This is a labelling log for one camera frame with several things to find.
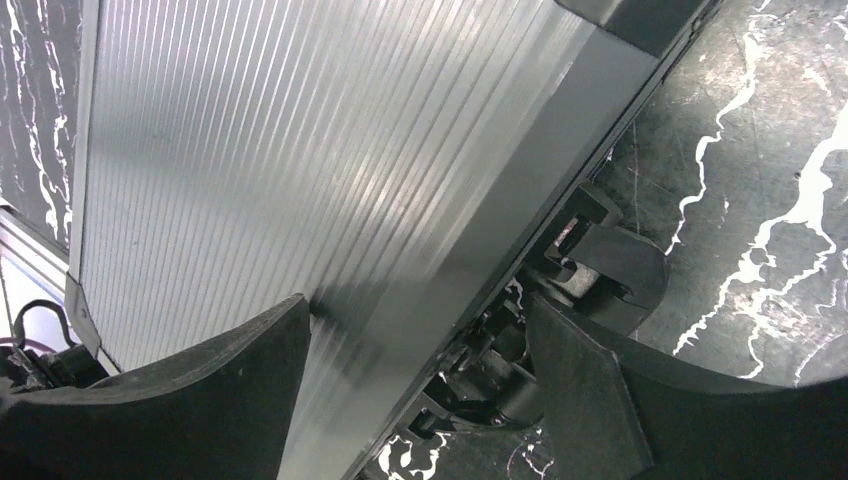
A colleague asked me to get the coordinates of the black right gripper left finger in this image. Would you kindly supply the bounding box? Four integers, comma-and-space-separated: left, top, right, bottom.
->
1, 294, 311, 479

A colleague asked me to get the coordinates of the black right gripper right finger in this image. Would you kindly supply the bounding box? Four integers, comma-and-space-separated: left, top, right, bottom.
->
527, 294, 847, 479

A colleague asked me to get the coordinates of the black poker set case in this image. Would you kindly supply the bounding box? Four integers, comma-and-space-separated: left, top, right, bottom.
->
67, 1, 714, 479

